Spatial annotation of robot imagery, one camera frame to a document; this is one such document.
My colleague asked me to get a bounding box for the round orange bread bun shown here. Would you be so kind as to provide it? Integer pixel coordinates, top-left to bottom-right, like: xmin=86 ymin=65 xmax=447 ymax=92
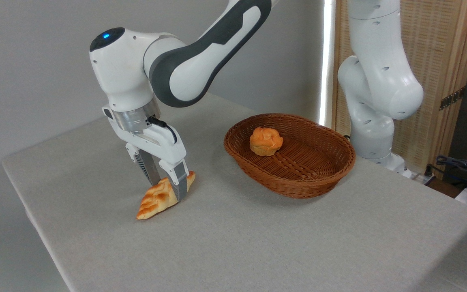
xmin=250 ymin=127 xmax=283 ymax=157

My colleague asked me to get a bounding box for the long braided bread loaf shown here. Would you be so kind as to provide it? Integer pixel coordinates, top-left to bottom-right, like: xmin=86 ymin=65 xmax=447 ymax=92
xmin=137 ymin=170 xmax=196 ymax=220

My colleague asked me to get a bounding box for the dark blue cable bundle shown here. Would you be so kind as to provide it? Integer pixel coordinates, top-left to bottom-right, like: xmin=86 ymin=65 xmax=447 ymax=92
xmin=427 ymin=155 xmax=467 ymax=191

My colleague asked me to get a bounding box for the grey tablecloth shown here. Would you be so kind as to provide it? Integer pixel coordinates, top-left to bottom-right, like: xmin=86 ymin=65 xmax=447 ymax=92
xmin=2 ymin=92 xmax=467 ymax=292

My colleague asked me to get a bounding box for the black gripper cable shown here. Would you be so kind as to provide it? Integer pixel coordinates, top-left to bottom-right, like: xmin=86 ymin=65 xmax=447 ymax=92
xmin=146 ymin=116 xmax=178 ymax=144

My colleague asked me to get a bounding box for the brown oval wicker basket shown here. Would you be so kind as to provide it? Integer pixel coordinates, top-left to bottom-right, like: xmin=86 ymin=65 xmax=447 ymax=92
xmin=223 ymin=113 xmax=356 ymax=199

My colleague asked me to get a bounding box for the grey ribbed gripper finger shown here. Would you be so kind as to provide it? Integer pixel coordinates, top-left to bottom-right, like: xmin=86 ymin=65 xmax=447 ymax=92
xmin=126 ymin=142 xmax=162 ymax=185
xmin=159 ymin=159 xmax=190 ymax=202

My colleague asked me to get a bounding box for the wooden woven folding screen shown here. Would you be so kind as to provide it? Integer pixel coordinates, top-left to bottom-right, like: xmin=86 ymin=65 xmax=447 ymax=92
xmin=332 ymin=0 xmax=467 ymax=179

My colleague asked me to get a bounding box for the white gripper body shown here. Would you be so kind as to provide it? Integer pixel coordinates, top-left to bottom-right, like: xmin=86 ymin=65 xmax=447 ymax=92
xmin=103 ymin=105 xmax=188 ymax=170

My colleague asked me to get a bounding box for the metal screen hinge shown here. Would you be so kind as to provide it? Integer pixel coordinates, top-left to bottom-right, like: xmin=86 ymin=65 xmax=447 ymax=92
xmin=439 ymin=87 xmax=465 ymax=111

